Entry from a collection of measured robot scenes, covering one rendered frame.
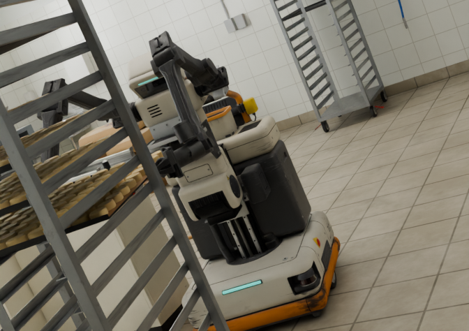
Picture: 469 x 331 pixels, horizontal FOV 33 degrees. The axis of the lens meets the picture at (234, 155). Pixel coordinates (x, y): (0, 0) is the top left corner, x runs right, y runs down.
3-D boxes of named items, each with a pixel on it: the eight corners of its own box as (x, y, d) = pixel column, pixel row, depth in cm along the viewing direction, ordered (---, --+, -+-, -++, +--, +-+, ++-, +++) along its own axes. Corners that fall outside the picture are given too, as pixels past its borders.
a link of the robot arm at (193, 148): (210, 151, 248) (204, 156, 253) (199, 133, 248) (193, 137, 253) (192, 161, 245) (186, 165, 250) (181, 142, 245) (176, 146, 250)
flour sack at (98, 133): (80, 153, 787) (74, 140, 784) (99, 141, 825) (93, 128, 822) (139, 131, 759) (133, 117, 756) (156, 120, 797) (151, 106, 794)
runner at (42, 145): (111, 109, 234) (107, 99, 234) (119, 105, 233) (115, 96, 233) (4, 174, 174) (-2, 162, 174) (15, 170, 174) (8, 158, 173)
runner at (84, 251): (148, 190, 239) (144, 181, 238) (155, 187, 238) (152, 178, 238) (56, 281, 179) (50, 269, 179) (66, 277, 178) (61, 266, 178)
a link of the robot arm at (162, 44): (163, 22, 274) (139, 37, 276) (177, 54, 269) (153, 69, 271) (213, 61, 314) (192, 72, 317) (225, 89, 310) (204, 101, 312)
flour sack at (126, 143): (143, 150, 740) (137, 135, 737) (107, 163, 757) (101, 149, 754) (172, 128, 804) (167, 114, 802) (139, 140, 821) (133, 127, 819)
